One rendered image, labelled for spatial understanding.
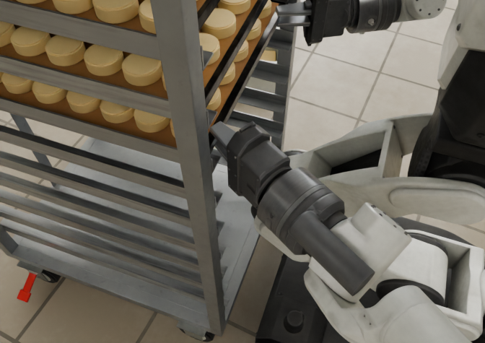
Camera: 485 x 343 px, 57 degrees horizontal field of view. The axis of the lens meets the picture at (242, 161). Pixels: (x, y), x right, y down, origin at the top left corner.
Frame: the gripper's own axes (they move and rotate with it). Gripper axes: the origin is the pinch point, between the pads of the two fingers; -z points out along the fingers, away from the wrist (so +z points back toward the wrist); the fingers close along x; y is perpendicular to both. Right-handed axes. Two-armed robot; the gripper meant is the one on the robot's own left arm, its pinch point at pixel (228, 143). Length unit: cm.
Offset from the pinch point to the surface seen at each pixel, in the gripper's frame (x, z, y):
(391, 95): -78, -29, -105
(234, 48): 9.7, -5.9, -6.2
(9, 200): -34, -41, 29
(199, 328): -65, -1, 10
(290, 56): -13.4, -19.1, -31.9
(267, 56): -72, -74, -78
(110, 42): 17.7, -7.3, 9.9
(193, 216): -8.9, 1.6, 8.2
